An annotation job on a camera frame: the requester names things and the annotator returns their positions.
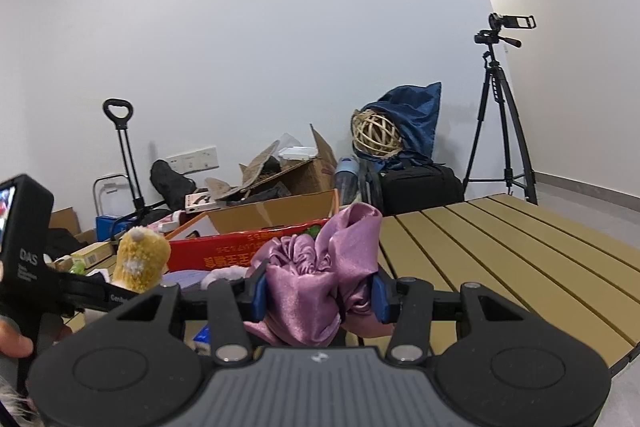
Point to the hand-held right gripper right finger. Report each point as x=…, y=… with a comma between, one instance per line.
x=380, y=299

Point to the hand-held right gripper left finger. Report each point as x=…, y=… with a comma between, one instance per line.
x=257, y=299

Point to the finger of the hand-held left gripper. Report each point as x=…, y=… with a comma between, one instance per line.
x=95, y=294

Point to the purple satin cloth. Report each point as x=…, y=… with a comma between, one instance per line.
x=305, y=302

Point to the yellow white alpaca plush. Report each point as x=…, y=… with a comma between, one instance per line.
x=140, y=257

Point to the person's left hand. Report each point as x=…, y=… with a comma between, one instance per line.
x=15, y=342

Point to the green white tube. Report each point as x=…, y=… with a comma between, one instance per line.
x=77, y=267

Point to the beige carton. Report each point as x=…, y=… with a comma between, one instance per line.
x=92, y=252

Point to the open cardboard box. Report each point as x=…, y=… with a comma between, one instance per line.
x=65, y=219

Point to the red cardboard box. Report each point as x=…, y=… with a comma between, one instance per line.
x=225, y=252

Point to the blue white tissue pack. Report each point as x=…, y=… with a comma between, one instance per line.
x=202, y=336

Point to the blue plastic crate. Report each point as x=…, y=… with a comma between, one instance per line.
x=107, y=227

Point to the white printed box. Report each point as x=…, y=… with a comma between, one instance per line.
x=200, y=202

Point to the black suitcase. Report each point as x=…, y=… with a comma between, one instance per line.
x=420, y=189

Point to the blue water bottle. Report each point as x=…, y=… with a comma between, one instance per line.
x=346, y=179

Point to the tan slatted folding table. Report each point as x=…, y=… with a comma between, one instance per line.
x=500, y=247

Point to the torn cardboard box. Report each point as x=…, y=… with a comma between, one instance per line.
x=310, y=177

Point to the black bag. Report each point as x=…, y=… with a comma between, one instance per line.
x=167, y=182

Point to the white plastic food container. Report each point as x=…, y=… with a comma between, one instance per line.
x=297, y=153

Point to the wicker ball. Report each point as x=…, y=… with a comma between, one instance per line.
x=375, y=134

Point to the blue fabric bag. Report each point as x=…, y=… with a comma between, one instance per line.
x=415, y=122

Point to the black tripod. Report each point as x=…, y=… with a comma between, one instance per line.
x=492, y=72

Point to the white wall outlet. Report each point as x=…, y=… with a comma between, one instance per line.
x=195, y=159

